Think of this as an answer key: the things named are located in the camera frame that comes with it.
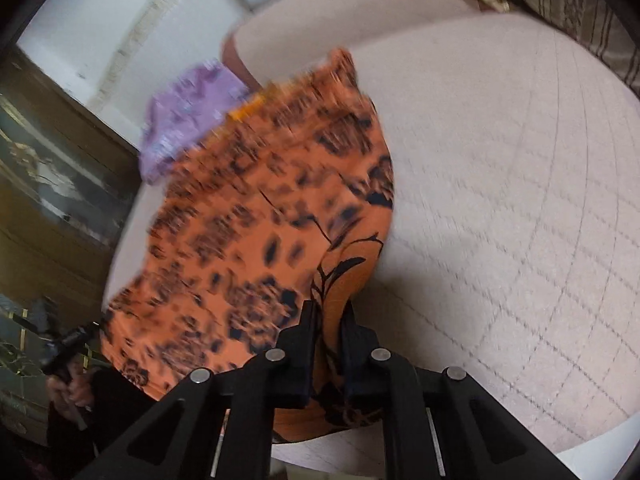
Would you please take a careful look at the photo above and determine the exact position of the wooden glass-door cabinet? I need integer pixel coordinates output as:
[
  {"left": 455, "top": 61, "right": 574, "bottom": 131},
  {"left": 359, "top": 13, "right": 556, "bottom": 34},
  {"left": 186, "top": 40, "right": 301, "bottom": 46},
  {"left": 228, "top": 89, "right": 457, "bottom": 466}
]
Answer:
[{"left": 0, "top": 45, "right": 143, "bottom": 461}]

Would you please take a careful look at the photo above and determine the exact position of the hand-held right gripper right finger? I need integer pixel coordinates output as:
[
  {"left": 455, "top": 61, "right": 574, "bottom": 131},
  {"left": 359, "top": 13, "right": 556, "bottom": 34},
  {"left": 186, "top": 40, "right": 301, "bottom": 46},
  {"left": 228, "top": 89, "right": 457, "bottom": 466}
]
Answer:
[{"left": 341, "top": 305, "right": 576, "bottom": 480}]

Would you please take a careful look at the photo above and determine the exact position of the striped brown cushion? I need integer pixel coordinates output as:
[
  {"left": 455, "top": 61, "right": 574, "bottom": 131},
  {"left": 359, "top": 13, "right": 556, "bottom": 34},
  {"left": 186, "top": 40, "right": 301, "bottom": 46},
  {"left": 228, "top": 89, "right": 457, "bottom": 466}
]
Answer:
[{"left": 505, "top": 0, "right": 640, "bottom": 92}]

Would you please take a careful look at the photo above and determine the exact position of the beige checked sofa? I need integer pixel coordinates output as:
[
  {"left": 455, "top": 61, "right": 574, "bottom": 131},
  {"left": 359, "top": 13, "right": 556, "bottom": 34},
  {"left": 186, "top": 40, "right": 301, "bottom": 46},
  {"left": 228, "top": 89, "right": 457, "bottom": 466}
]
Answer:
[{"left": 102, "top": 0, "right": 638, "bottom": 476}]

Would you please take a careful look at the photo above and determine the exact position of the orange black floral cloth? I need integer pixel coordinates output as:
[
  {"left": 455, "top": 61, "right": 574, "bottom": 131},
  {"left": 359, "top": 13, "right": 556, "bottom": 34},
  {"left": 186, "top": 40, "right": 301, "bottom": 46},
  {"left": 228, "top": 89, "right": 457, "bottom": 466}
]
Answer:
[{"left": 100, "top": 49, "right": 396, "bottom": 443}]

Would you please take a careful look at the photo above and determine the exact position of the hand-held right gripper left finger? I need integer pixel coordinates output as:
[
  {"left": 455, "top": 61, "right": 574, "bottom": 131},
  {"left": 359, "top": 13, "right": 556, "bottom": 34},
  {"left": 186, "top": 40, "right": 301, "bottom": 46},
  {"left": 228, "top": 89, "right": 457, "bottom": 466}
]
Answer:
[{"left": 75, "top": 301, "right": 319, "bottom": 480}]

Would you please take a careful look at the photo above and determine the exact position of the purple floral cloth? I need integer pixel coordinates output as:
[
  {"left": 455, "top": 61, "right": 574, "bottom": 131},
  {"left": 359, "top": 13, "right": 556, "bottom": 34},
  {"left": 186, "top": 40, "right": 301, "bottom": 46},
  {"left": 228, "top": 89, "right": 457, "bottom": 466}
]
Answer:
[{"left": 139, "top": 58, "right": 251, "bottom": 184}]

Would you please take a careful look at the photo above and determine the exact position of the person's left hand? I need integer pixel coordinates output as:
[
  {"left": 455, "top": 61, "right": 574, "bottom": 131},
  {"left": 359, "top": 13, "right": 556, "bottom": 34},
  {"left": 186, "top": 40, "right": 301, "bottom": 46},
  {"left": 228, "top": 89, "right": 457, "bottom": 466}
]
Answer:
[{"left": 46, "top": 361, "right": 97, "bottom": 431}]

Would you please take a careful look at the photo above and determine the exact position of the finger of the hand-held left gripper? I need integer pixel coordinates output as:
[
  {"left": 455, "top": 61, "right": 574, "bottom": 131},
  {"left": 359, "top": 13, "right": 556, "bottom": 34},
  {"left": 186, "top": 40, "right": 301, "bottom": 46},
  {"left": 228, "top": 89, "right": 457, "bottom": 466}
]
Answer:
[{"left": 57, "top": 322, "right": 108, "bottom": 361}]

